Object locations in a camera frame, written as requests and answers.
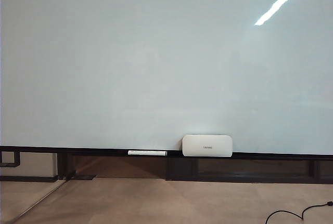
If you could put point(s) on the white whiteboard eraser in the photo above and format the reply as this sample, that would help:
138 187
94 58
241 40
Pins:
203 143

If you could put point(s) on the capped white whiteboard marker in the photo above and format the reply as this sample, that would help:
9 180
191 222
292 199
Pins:
145 153

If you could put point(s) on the large white glass whiteboard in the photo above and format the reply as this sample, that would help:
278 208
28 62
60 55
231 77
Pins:
104 52

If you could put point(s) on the black whiteboard ledge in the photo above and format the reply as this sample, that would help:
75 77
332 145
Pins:
78 150

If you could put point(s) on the black skirting strip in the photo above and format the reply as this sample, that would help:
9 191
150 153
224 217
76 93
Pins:
26 179

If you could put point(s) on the black pipe bracket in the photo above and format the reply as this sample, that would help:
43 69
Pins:
17 159

